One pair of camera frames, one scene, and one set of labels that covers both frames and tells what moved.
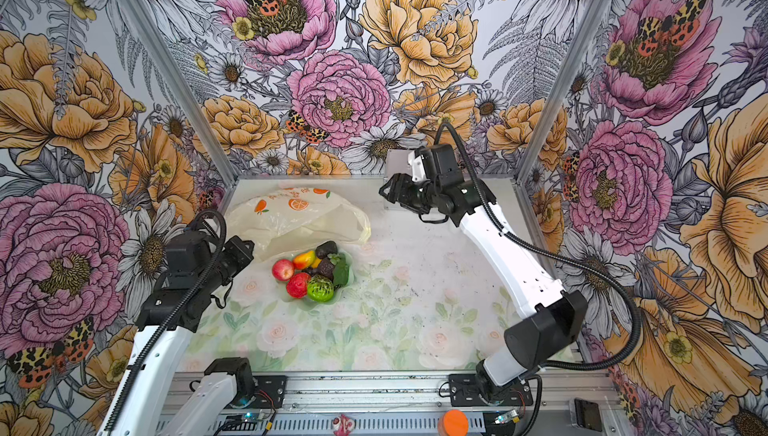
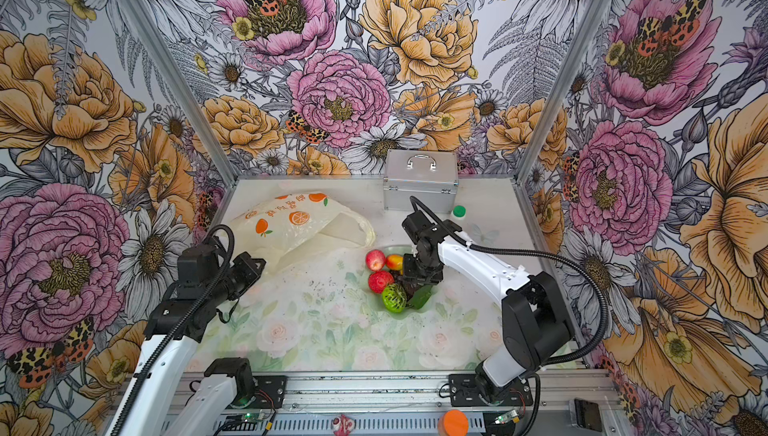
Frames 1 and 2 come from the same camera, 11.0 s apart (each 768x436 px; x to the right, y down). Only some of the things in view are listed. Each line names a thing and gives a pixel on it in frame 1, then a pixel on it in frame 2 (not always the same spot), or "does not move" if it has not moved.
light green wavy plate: [337, 294] → [377, 298]
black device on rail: [587, 415] does not move
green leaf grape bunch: [340, 268] → [419, 297]
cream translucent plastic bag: [281, 222] does not move
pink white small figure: [342, 425] does not move
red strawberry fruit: [297, 284] → [379, 279]
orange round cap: [453, 423] does not move
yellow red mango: [306, 260] → [395, 262]
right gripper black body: [432, 188] → [422, 270]
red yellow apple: [282, 269] → [375, 259]
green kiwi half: [320, 288] → [394, 297]
